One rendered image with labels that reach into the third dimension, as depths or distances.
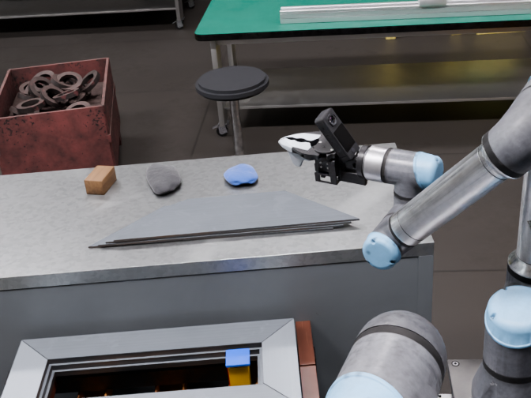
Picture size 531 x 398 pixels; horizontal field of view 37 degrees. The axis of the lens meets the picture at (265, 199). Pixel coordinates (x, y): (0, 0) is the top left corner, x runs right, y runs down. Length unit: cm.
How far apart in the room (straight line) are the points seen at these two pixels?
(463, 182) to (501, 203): 298
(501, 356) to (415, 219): 31
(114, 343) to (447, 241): 226
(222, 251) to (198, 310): 18
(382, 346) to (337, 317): 129
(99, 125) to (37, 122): 33
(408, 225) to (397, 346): 60
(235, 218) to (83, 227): 45
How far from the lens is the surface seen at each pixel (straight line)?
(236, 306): 220
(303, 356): 212
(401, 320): 99
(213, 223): 222
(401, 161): 164
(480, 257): 398
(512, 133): 138
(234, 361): 204
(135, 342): 219
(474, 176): 143
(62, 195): 255
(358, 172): 168
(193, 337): 217
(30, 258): 227
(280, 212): 224
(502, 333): 157
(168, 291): 218
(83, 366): 220
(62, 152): 466
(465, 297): 371
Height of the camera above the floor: 222
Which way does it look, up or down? 30 degrees down
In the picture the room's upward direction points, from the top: 5 degrees counter-clockwise
